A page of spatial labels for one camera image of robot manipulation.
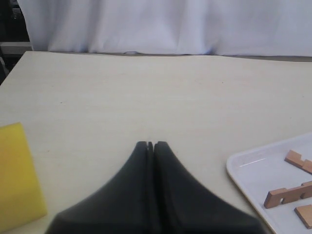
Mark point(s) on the white plastic tray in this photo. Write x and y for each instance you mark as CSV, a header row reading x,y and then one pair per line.
x,y
260,170

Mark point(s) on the white cloth backdrop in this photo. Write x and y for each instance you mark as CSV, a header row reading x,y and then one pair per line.
x,y
174,27

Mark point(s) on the dark shelf at left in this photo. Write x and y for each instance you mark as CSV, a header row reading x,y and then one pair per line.
x,y
14,40

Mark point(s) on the yellow sponge block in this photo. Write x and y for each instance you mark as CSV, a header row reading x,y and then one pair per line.
x,y
21,197

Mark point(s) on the wooden notched piece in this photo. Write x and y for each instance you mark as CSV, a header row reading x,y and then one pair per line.
x,y
305,215
285,196
295,159

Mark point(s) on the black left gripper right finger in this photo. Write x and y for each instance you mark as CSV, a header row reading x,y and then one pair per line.
x,y
187,207

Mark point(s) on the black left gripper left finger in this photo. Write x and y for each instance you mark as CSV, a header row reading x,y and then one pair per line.
x,y
126,204

